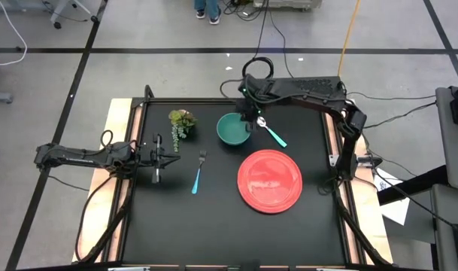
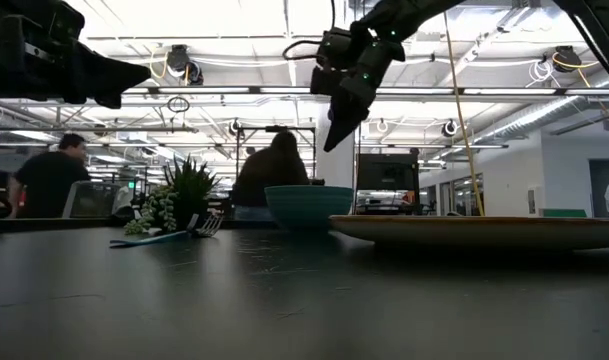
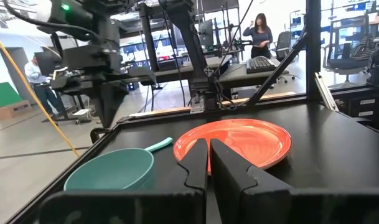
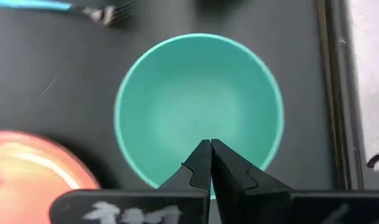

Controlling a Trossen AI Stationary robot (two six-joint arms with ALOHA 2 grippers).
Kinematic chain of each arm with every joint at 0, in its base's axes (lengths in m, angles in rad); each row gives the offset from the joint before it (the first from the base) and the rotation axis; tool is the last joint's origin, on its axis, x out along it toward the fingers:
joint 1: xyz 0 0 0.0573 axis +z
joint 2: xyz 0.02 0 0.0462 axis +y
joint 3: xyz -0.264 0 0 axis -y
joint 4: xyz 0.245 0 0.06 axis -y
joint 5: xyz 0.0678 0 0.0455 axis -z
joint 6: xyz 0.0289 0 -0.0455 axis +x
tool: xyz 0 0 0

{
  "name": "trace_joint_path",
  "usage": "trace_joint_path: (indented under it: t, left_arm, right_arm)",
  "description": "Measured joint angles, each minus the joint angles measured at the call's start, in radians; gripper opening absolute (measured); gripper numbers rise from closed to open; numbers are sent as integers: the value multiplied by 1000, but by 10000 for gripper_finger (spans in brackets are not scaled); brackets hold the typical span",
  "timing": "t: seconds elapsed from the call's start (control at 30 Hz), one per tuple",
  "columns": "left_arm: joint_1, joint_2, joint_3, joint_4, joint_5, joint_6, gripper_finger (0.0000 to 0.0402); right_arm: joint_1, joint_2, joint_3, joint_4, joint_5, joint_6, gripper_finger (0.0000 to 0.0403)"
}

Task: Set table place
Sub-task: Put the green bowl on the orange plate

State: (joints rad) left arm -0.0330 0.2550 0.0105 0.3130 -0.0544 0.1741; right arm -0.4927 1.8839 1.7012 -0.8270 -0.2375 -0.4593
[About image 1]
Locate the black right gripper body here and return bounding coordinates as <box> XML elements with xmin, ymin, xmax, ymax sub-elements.
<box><xmin>235</xmin><ymin>99</ymin><xmax>262</xmax><ymax>122</ymax></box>

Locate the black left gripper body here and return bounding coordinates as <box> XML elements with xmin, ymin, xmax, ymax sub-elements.
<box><xmin>137</xmin><ymin>133</ymin><xmax>163</xmax><ymax>184</ymax></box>

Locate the teal ceramic bowl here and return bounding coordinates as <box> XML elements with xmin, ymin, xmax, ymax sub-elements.
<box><xmin>216</xmin><ymin>112</ymin><xmax>252</xmax><ymax>146</ymax></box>

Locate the spoon with teal handle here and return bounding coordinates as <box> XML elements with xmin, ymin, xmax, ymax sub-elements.
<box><xmin>256</xmin><ymin>115</ymin><xmax>288</xmax><ymax>148</ymax></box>

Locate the fork with blue handle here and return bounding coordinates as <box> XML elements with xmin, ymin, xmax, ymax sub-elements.
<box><xmin>191</xmin><ymin>150</ymin><xmax>208</xmax><ymax>196</ymax></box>

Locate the artificial green potted plant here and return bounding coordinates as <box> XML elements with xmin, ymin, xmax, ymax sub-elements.
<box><xmin>168</xmin><ymin>108</ymin><xmax>198</xmax><ymax>154</ymax></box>

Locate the wooden table board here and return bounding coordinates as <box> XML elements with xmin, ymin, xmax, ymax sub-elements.
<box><xmin>71</xmin><ymin>98</ymin><xmax>394</xmax><ymax>264</ymax></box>

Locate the red round plate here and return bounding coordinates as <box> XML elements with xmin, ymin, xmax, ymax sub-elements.
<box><xmin>237</xmin><ymin>149</ymin><xmax>303</xmax><ymax>215</ymax></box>

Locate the black perforated computer case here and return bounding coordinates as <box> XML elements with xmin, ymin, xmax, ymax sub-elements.
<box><xmin>273</xmin><ymin>76</ymin><xmax>344</xmax><ymax>95</ymax></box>

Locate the person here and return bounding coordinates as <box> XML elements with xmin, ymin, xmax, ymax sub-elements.
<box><xmin>193</xmin><ymin>0</ymin><xmax>223</xmax><ymax>26</ymax></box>

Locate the white box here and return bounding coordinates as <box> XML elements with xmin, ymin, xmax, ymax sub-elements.
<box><xmin>253</xmin><ymin>0</ymin><xmax>323</xmax><ymax>11</ymax></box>

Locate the white paper sheet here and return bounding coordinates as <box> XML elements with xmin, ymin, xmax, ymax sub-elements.
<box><xmin>373</xmin><ymin>167</ymin><xmax>411</xmax><ymax>227</ymax></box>

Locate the grey wheeled office chair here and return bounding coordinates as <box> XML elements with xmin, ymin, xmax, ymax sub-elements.
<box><xmin>50</xmin><ymin>0</ymin><xmax>102</xmax><ymax>30</ymax></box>

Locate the grey desk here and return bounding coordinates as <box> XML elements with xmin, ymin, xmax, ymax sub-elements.
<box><xmin>435</xmin><ymin>85</ymin><xmax>458</xmax><ymax>192</ymax></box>
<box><xmin>430</xmin><ymin>183</ymin><xmax>458</xmax><ymax>271</ymax></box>

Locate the coiled black cable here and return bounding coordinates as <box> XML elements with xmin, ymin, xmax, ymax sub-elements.
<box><xmin>241</xmin><ymin>56</ymin><xmax>274</xmax><ymax>84</ymax></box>

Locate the black arm loop cable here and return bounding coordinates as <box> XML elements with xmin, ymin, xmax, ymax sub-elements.
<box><xmin>99</xmin><ymin>129</ymin><xmax>115</xmax><ymax>150</ymax></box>

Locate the black table frame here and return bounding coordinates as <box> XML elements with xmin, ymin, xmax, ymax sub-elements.
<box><xmin>70</xmin><ymin>84</ymin><xmax>395</xmax><ymax>271</ymax></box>

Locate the black floor cable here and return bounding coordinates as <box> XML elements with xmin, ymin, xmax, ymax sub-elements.
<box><xmin>268</xmin><ymin>11</ymin><xmax>296</xmax><ymax>79</ymax></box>
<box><xmin>253</xmin><ymin>0</ymin><xmax>271</xmax><ymax>61</ymax></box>

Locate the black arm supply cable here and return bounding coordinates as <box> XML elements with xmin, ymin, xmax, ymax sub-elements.
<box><xmin>74</xmin><ymin>175</ymin><xmax>119</xmax><ymax>263</ymax></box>

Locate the black cable bundle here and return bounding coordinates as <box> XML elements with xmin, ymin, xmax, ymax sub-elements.
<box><xmin>220</xmin><ymin>0</ymin><xmax>256</xmax><ymax>17</ymax></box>

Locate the yellow cable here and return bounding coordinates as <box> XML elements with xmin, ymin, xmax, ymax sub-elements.
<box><xmin>336</xmin><ymin>0</ymin><xmax>362</xmax><ymax>78</ymax></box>

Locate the thin black cable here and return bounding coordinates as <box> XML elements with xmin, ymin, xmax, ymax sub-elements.
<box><xmin>361</xmin><ymin>101</ymin><xmax>438</xmax><ymax>130</ymax></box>
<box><xmin>344</xmin><ymin>91</ymin><xmax>437</xmax><ymax>102</ymax></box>

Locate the white cable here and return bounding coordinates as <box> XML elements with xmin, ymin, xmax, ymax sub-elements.
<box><xmin>0</xmin><ymin>0</ymin><xmax>29</xmax><ymax>68</ymax></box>

